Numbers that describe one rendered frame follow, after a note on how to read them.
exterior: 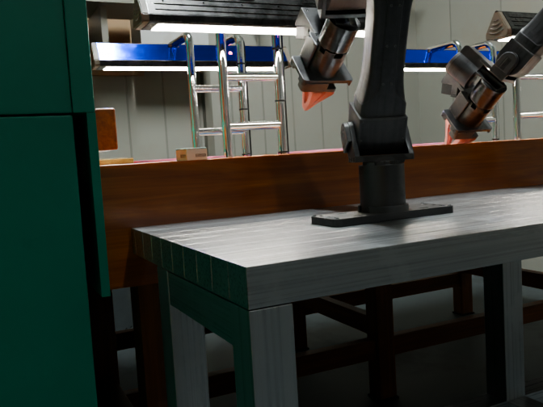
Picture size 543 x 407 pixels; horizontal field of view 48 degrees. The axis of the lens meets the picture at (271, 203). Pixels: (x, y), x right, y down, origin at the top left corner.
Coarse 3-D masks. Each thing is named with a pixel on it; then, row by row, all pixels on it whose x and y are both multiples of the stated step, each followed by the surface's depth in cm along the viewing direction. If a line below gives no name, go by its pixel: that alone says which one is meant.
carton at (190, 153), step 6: (180, 150) 101; (186, 150) 98; (192, 150) 99; (198, 150) 99; (204, 150) 100; (180, 156) 101; (186, 156) 99; (192, 156) 99; (198, 156) 99; (204, 156) 100
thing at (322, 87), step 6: (300, 84) 108; (306, 84) 106; (312, 84) 107; (318, 84) 107; (324, 84) 108; (330, 84) 111; (306, 90) 108; (312, 90) 108; (318, 90) 109; (324, 90) 109; (330, 90) 110; (324, 96) 111; (318, 102) 113
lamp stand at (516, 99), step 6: (522, 78) 190; (528, 78) 191; (534, 78) 192; (540, 78) 193; (516, 84) 189; (516, 90) 189; (516, 96) 189; (516, 102) 189; (516, 108) 190; (516, 114) 190; (522, 114) 190; (528, 114) 192; (534, 114) 193; (540, 114) 194; (516, 120) 190; (516, 126) 190; (516, 132) 190; (516, 138) 190
